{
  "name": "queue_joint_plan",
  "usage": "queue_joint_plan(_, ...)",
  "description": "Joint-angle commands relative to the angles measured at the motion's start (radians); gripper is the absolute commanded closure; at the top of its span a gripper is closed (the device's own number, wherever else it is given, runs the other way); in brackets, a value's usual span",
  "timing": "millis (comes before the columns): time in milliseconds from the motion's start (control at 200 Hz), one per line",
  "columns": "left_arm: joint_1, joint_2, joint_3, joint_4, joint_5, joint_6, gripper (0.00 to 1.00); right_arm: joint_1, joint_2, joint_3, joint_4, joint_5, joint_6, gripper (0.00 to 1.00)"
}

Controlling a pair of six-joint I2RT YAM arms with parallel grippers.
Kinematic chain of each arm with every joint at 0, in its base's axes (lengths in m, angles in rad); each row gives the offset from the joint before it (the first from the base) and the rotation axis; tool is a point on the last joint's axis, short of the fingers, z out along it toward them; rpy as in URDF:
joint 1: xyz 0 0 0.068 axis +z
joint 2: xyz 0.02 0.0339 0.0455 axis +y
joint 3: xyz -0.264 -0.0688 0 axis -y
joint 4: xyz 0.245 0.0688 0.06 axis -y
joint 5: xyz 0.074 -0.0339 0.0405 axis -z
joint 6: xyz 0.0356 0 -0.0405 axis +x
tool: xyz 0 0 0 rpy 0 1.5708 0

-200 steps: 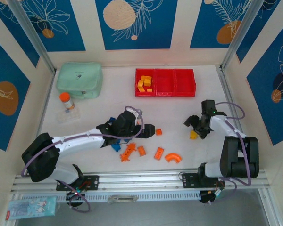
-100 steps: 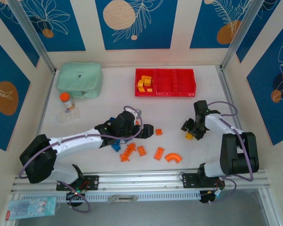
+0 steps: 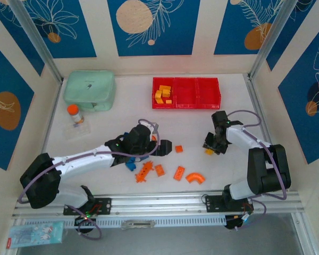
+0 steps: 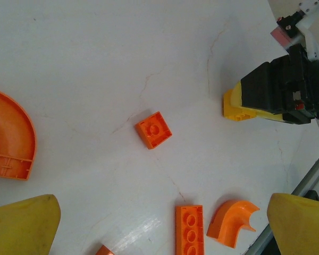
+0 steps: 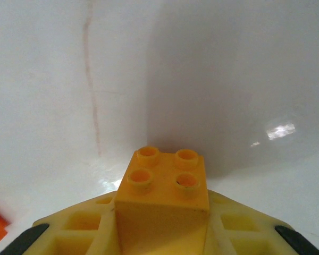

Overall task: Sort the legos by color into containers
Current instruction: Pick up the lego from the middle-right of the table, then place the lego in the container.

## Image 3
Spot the orange spiky long lego piece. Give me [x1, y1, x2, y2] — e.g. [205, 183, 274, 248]
[135, 161, 154, 183]

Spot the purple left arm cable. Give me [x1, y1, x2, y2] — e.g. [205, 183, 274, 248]
[18, 118, 160, 240]

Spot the mint green zip pouch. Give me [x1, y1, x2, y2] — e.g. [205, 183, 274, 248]
[63, 70, 116, 112]

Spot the white slotted cable duct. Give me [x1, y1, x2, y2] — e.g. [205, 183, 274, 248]
[23, 215, 226, 229]

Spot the light blue tissue pack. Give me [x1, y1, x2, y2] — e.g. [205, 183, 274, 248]
[6, 222, 66, 249]

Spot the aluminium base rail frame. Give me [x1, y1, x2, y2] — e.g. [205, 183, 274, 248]
[12, 190, 301, 221]

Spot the aluminium side rail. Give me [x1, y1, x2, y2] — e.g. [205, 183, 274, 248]
[246, 74, 289, 191]
[29, 78, 64, 197]

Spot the orange-capped clear bottle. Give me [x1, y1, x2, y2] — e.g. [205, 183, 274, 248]
[66, 104, 85, 128]

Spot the aluminium corner post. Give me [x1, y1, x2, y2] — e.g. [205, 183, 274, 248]
[247, 0, 295, 80]
[8, 0, 64, 83]

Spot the black controller board with LED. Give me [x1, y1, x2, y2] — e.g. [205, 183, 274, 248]
[225, 215, 249, 231]

